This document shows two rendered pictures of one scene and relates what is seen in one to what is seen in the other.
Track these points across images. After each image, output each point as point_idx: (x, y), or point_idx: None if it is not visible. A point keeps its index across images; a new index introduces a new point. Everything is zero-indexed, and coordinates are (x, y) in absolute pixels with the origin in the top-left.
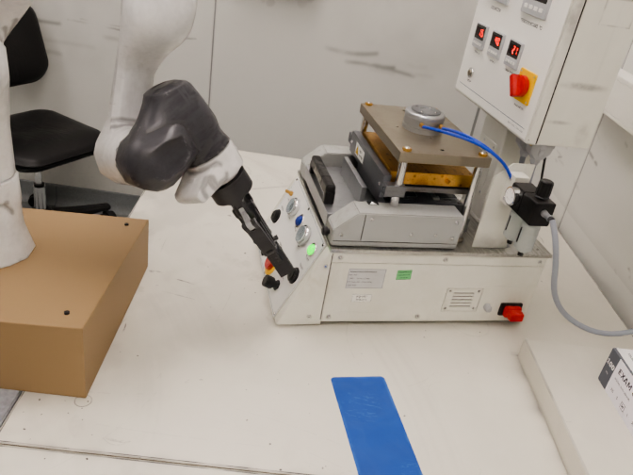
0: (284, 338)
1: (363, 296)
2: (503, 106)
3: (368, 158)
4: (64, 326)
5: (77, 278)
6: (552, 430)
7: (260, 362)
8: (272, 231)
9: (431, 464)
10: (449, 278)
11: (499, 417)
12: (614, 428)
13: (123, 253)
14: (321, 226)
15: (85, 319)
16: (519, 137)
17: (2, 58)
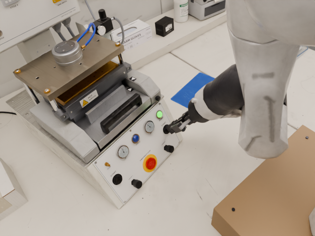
0: (186, 132)
1: None
2: (50, 14)
3: (103, 84)
4: (310, 129)
5: (291, 163)
6: (148, 62)
7: (207, 127)
8: (127, 178)
9: (191, 74)
10: None
11: (154, 72)
12: (139, 47)
13: (254, 174)
14: (147, 109)
15: (299, 129)
16: (74, 14)
17: None
